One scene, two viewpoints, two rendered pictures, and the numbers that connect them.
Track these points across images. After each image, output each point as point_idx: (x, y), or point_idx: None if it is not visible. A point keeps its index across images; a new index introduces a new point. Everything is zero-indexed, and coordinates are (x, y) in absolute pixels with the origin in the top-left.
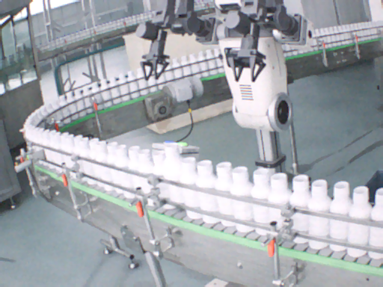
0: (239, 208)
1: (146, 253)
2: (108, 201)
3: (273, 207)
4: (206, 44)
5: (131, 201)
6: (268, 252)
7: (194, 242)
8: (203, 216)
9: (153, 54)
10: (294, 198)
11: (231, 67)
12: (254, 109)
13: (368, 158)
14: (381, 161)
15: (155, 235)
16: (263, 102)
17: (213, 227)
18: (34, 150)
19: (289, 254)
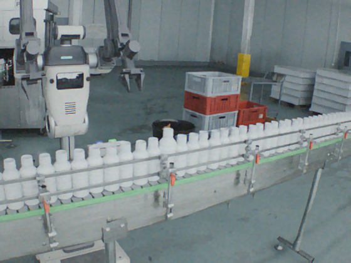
0: (219, 153)
1: (113, 240)
2: (95, 203)
3: (239, 143)
4: (20, 72)
5: (121, 190)
6: (257, 162)
7: (187, 191)
8: (192, 170)
9: (41, 74)
10: (244, 136)
11: (127, 81)
12: (75, 120)
13: (2, 170)
14: (16, 168)
15: (150, 207)
16: (83, 113)
17: (200, 173)
18: None
19: (246, 166)
